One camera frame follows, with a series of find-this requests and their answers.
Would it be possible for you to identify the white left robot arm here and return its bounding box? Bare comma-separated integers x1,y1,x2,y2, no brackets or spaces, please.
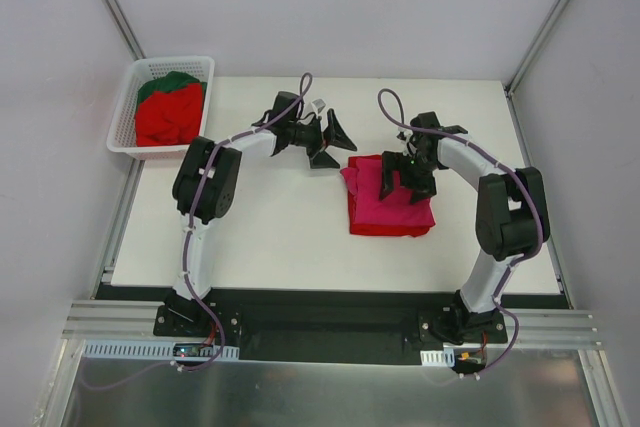
172,91,357,301

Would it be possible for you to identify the pink t shirt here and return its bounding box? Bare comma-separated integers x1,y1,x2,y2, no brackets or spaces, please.
340,155,436,237

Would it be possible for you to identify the white perforated plastic basket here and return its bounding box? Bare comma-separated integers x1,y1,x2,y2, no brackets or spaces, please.
106,55,216,161

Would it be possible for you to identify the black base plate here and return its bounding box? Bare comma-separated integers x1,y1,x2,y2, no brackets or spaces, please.
100,285,521,365

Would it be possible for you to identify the red t shirt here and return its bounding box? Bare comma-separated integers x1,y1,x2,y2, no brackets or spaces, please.
134,83,206,147
347,195,432,238

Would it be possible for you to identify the green t shirt in basket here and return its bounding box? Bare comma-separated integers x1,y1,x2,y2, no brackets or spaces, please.
137,71,207,106

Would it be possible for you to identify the aluminium frame post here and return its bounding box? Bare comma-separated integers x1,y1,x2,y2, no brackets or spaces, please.
100,0,146,81
505,0,572,98

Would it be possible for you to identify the right aluminium frame post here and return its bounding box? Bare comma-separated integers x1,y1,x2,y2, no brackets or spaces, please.
505,0,572,98

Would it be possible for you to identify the left aluminium frame post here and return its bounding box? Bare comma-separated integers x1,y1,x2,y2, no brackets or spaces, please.
100,0,146,81

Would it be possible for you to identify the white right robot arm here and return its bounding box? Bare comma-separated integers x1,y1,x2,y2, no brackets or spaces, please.
379,112,550,342

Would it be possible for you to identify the red t shirt in basket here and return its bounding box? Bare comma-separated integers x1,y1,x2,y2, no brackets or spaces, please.
134,83,206,147

